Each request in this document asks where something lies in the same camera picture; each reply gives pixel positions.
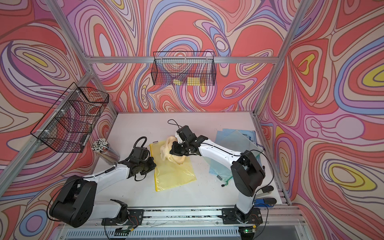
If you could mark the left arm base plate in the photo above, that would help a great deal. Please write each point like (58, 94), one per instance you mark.
(129, 217)

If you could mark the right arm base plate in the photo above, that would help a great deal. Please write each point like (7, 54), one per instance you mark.
(232, 216)

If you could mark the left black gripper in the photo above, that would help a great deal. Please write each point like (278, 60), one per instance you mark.
(153, 164)

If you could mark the clear pencil holder cup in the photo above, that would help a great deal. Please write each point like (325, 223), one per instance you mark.
(103, 148)

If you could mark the black wire basket back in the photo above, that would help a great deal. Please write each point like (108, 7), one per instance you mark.
(169, 65)

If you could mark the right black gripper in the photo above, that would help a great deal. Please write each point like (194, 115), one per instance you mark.
(175, 150)

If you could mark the light blue mesh document bag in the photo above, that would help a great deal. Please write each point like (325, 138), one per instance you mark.
(250, 135)

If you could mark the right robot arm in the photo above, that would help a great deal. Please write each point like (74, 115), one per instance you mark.
(247, 173)

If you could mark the yellow document bag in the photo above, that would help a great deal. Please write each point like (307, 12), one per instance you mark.
(168, 174)

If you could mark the black wire basket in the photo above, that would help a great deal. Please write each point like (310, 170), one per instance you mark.
(169, 65)
(67, 126)

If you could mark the yellow wiping cloth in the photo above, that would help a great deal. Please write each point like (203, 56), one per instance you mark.
(165, 152)

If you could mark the yellow sponge in basket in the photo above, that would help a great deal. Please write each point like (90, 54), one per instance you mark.
(189, 81)

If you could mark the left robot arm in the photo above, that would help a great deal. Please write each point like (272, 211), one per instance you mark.
(75, 203)

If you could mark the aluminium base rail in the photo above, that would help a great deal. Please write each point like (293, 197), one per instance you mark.
(196, 223)

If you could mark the black wire basket left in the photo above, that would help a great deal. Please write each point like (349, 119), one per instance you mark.
(67, 126)

